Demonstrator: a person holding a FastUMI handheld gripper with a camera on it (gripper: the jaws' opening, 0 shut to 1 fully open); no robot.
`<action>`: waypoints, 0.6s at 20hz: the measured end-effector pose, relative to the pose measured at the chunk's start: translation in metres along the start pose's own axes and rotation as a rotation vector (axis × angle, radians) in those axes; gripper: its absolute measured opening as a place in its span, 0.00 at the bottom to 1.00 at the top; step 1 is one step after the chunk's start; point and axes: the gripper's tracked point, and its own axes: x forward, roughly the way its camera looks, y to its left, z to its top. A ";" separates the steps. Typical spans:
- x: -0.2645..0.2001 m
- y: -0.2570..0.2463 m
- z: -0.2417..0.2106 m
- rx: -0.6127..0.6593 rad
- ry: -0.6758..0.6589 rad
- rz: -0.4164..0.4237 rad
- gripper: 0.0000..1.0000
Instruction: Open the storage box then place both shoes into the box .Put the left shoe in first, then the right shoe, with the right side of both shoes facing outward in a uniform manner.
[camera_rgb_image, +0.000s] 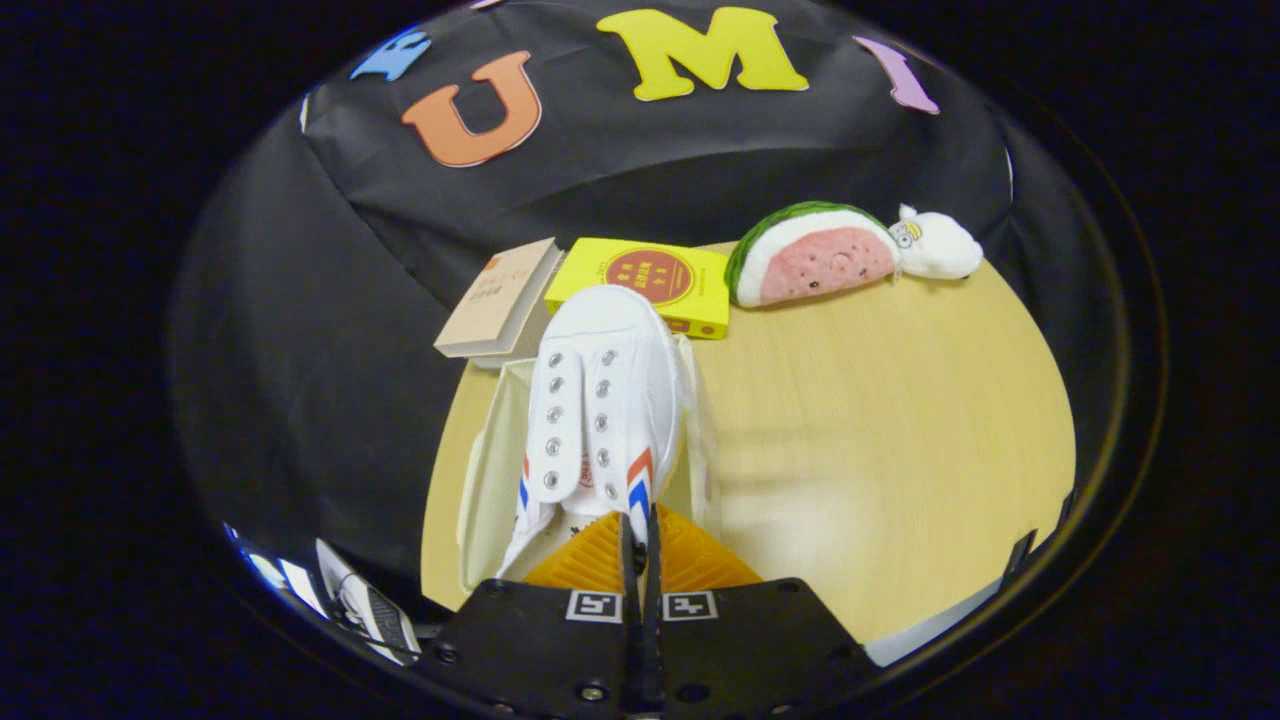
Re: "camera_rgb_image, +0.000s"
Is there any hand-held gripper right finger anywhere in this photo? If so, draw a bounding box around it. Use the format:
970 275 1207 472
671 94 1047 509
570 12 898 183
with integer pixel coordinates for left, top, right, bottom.
640 503 881 716

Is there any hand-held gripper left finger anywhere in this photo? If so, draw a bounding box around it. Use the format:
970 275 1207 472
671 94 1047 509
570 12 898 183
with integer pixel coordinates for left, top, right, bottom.
425 510 641 716

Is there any cream fabric storage box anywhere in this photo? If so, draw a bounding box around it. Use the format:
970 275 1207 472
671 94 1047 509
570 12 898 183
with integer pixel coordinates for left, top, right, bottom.
458 335 723 593

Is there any white striped canvas shoe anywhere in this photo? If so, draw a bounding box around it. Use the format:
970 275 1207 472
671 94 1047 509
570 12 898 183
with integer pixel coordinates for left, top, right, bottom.
495 284 691 581

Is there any beige book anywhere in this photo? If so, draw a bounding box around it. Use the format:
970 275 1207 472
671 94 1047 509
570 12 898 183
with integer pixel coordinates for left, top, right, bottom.
433 237 564 359

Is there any yellow book with red circle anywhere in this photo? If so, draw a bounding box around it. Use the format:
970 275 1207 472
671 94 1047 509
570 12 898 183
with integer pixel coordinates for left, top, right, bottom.
544 237 731 341

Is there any watermelon slice plush toy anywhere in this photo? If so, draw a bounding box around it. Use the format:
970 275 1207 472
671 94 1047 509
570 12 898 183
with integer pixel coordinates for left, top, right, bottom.
725 201 901 309

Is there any white plush toy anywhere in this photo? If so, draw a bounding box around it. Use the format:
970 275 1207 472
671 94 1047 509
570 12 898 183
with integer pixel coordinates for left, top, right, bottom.
888 204 985 281

